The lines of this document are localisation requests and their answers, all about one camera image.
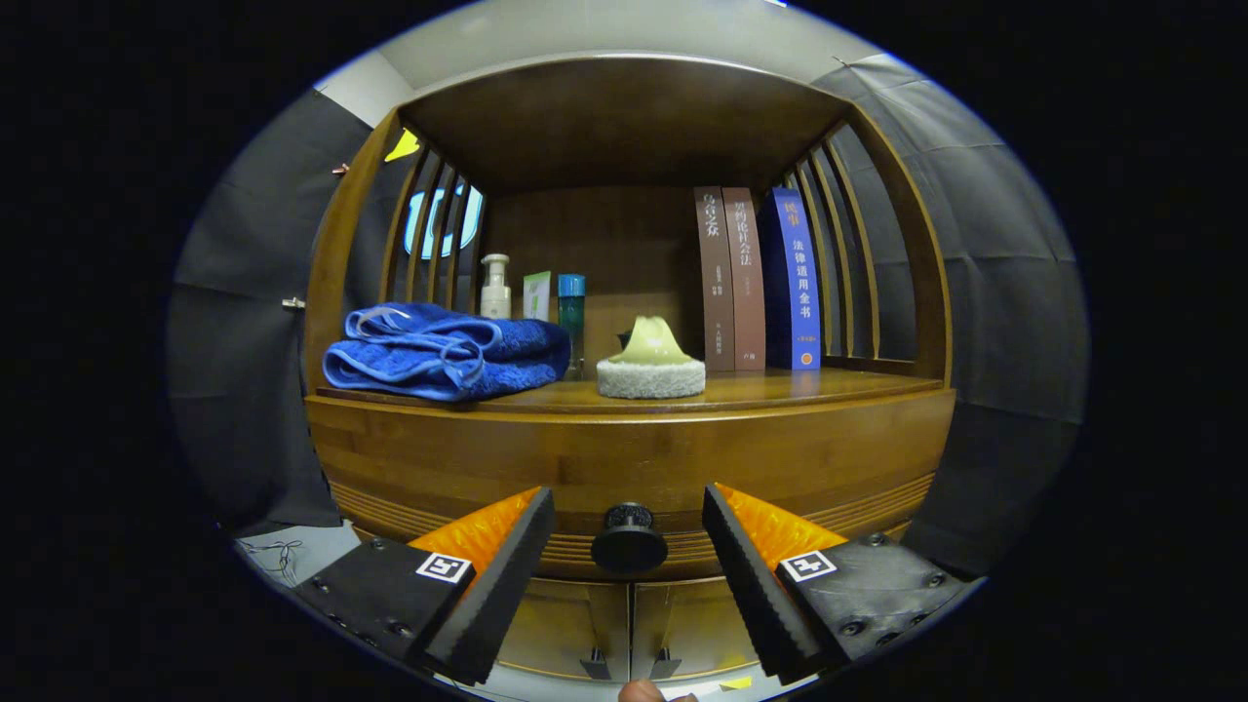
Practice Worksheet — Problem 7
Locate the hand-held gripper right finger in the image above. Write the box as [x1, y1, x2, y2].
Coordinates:
[702, 482, 986, 686]

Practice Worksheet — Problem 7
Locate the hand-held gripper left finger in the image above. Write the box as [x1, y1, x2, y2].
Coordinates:
[292, 486, 557, 686]

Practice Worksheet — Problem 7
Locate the wooden drawer with black knob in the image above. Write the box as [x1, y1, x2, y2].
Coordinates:
[305, 387, 958, 584]

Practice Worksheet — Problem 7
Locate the green scrub brush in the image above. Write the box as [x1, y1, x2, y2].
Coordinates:
[596, 315, 707, 400]

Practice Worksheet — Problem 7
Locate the wooden cabinet door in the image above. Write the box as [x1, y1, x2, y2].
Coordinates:
[497, 580, 632, 681]
[634, 575, 771, 679]

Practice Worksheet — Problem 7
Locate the wooden countertop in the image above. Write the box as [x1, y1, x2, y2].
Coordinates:
[315, 366, 945, 415]

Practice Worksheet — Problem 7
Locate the wooden cabinet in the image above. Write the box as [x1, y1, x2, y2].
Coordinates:
[300, 54, 958, 683]

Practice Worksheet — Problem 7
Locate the blue folded towel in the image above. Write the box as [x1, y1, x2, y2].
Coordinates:
[322, 302, 573, 403]

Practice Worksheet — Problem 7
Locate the teal capped bottle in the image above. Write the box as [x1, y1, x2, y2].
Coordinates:
[557, 274, 587, 381]

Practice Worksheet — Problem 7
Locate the white pump bottle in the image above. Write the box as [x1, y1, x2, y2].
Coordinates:
[480, 253, 513, 321]

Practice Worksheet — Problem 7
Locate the light brown book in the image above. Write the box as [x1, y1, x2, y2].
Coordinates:
[722, 187, 767, 371]

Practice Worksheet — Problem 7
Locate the blue book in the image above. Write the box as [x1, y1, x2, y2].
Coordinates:
[766, 187, 823, 371]

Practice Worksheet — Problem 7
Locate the dark brown book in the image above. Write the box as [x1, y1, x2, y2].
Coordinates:
[694, 186, 735, 372]

